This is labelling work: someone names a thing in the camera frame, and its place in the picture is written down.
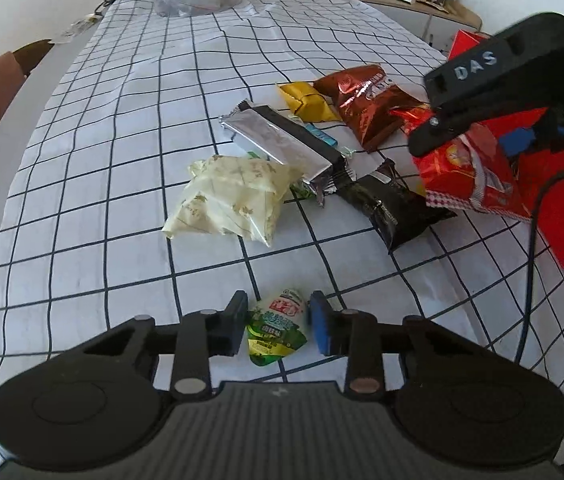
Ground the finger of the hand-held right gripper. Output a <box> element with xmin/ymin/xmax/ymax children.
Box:
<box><xmin>500</xmin><ymin>120</ymin><xmax>564</xmax><ymax>159</ymax></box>
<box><xmin>408</xmin><ymin>102</ymin><xmax>552</xmax><ymax>159</ymax></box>

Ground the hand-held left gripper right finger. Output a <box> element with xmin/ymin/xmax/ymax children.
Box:
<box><xmin>309</xmin><ymin>290</ymin><xmax>468</xmax><ymax>404</ymax></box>

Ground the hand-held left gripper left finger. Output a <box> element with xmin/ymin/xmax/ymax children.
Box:
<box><xmin>82</xmin><ymin>290</ymin><xmax>249</xmax><ymax>402</ymax></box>

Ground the green and white snack packet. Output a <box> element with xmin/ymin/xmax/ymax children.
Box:
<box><xmin>245</xmin><ymin>287</ymin><xmax>309</xmax><ymax>367</ymax></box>

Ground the red snack bag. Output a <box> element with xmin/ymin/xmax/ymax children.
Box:
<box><xmin>391</xmin><ymin>102</ymin><xmax>533</xmax><ymax>222</ymax></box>

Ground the brown chip bag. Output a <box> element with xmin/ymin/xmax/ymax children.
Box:
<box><xmin>313</xmin><ymin>64</ymin><xmax>431</xmax><ymax>154</ymax></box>

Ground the teal candy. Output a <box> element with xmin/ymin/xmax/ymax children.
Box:
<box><xmin>289</xmin><ymin>115</ymin><xmax>339</xmax><ymax>149</ymax></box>

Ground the silver foil snack packet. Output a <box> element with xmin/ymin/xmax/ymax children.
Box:
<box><xmin>218</xmin><ymin>100</ymin><xmax>356</xmax><ymax>208</ymax></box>

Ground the black snack packet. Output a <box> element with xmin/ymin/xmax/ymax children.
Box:
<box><xmin>336</xmin><ymin>157</ymin><xmax>457</xmax><ymax>254</ymax></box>

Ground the pale yellow snack packet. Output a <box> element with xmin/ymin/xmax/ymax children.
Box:
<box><xmin>162</xmin><ymin>155</ymin><xmax>303</xmax><ymax>248</ymax></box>

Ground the green wrapped candy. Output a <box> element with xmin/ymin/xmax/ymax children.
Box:
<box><xmin>289</xmin><ymin>182</ymin><xmax>319</xmax><ymax>202</ymax></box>

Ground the yellow foil packet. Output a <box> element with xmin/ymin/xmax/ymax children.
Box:
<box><xmin>278</xmin><ymin>81</ymin><xmax>343</xmax><ymax>123</ymax></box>

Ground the checked white tablecloth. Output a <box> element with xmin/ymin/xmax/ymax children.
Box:
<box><xmin>0</xmin><ymin>0</ymin><xmax>564</xmax><ymax>463</ymax></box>

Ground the wooden chair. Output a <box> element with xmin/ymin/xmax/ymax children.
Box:
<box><xmin>0</xmin><ymin>39</ymin><xmax>56</xmax><ymax>181</ymax></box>

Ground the small clear wrapper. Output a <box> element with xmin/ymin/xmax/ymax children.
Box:
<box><xmin>61</xmin><ymin>10</ymin><xmax>104</xmax><ymax>42</ymax></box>

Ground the black cable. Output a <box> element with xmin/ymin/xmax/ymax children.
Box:
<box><xmin>514</xmin><ymin>165</ymin><xmax>564</xmax><ymax>367</ymax></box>

